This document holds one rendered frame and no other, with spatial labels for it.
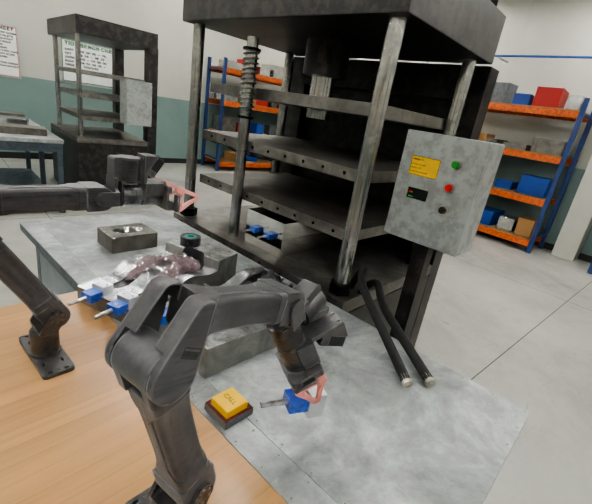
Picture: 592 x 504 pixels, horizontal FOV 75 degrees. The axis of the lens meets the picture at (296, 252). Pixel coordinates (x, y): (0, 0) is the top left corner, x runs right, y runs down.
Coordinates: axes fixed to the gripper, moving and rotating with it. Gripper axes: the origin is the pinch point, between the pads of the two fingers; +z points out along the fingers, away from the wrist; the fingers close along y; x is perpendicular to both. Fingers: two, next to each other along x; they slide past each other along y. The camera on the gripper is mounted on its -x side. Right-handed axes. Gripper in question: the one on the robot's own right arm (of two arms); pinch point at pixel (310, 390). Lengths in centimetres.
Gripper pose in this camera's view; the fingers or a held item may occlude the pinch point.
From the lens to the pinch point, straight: 83.6
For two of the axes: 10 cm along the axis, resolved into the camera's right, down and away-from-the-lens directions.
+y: -3.7, -3.7, 8.5
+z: 2.9, 8.2, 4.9
